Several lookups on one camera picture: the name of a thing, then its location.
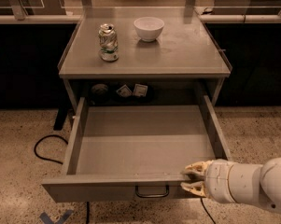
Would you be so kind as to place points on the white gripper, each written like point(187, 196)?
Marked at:
point(218, 180)

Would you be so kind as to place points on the grey top drawer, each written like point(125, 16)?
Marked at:
point(123, 153)

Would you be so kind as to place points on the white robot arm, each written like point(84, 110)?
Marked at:
point(270, 183)

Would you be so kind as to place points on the dark round object in drawer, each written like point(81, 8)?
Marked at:
point(99, 92)

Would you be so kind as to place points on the grey drawer cabinet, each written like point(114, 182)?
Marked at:
point(181, 67)

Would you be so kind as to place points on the white tag right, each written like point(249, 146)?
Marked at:
point(140, 90)

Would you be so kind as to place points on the white tag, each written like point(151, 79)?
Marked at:
point(140, 90)
point(124, 91)

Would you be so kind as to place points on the white tag left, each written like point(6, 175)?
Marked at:
point(124, 91)

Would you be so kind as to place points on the blue tape cross mark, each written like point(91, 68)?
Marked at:
point(63, 218)

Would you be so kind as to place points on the white ceramic bowl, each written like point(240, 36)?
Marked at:
point(148, 28)

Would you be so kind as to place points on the crushed green soda can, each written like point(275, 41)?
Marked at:
point(109, 50)

